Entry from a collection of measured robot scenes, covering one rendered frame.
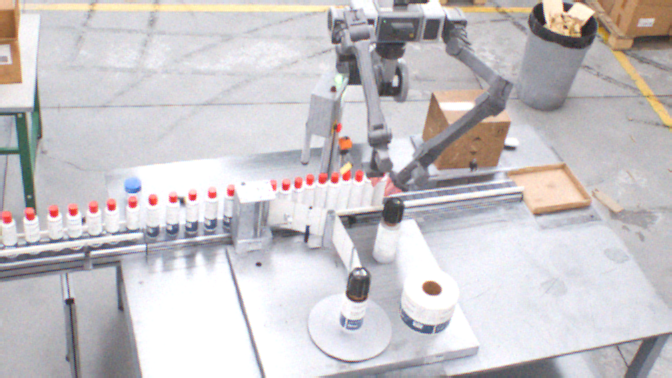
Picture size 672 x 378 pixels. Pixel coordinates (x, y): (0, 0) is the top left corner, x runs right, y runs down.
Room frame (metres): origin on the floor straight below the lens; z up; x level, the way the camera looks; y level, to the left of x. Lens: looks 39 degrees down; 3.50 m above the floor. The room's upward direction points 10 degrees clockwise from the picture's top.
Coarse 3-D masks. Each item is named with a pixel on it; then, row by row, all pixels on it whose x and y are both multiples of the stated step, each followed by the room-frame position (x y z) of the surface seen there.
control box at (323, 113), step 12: (324, 72) 2.92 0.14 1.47; (324, 84) 2.84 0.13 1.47; (336, 84) 2.85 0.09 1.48; (312, 96) 2.77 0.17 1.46; (324, 96) 2.76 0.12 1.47; (336, 96) 2.78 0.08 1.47; (312, 108) 2.77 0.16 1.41; (324, 108) 2.76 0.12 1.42; (336, 108) 2.78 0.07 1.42; (312, 120) 2.77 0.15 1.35; (324, 120) 2.76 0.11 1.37; (336, 120) 2.81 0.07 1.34; (312, 132) 2.76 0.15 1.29; (324, 132) 2.76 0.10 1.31
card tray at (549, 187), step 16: (512, 176) 3.28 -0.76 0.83; (528, 176) 3.30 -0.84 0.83; (544, 176) 3.32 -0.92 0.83; (560, 176) 3.34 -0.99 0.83; (528, 192) 3.18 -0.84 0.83; (544, 192) 3.20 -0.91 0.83; (560, 192) 3.22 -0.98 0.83; (576, 192) 3.24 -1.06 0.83; (528, 208) 3.08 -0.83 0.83; (544, 208) 3.07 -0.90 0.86; (560, 208) 3.10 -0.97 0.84
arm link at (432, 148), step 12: (480, 96) 2.94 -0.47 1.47; (480, 108) 2.92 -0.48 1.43; (504, 108) 2.94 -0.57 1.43; (456, 120) 2.96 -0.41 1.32; (468, 120) 2.92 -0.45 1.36; (480, 120) 2.93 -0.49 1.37; (444, 132) 2.95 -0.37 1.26; (456, 132) 2.92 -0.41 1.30; (432, 144) 2.93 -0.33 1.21; (444, 144) 2.92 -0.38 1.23; (420, 156) 2.92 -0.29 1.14; (432, 156) 2.94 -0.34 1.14
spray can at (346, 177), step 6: (348, 174) 2.80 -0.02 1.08; (342, 180) 2.80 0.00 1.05; (348, 180) 2.80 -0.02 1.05; (342, 186) 2.79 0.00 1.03; (348, 186) 2.79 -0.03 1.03; (342, 192) 2.79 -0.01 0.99; (348, 192) 2.80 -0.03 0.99; (342, 198) 2.79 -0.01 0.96; (348, 198) 2.80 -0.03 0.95; (342, 204) 2.79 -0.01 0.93
